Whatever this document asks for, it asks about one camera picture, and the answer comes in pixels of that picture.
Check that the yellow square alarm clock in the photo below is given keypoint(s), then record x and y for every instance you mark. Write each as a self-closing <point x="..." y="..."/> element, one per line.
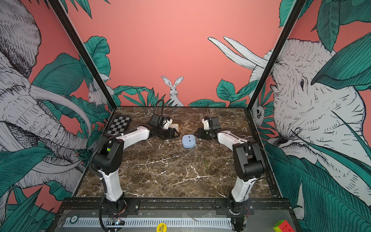
<point x="175" y="126"/>

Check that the light blue small alarm clock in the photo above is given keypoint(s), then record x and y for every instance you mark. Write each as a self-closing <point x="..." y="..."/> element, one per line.
<point x="189" y="141"/>

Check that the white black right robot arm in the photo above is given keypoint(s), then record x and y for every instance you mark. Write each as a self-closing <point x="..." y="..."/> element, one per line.
<point x="247" y="159"/>

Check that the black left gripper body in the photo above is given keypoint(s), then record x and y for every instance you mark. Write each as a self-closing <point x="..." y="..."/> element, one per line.
<point x="166" y="134"/>

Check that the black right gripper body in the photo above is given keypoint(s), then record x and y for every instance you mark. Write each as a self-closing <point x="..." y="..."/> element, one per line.
<point x="206" y="134"/>

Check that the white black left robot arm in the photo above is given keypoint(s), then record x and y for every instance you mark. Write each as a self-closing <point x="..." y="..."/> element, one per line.
<point x="107" y="158"/>

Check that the colourful puzzle cube on ledge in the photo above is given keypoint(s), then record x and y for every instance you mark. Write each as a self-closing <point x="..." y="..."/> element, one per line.
<point x="283" y="226"/>

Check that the white perforated rail strip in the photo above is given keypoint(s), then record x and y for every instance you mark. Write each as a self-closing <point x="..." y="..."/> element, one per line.
<point x="221" y="223"/>

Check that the yellow round sticker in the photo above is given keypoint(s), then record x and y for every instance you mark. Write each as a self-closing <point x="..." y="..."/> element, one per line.
<point x="162" y="227"/>

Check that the black white chessboard box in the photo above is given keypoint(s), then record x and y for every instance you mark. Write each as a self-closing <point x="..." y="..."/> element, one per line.
<point x="119" y="124"/>

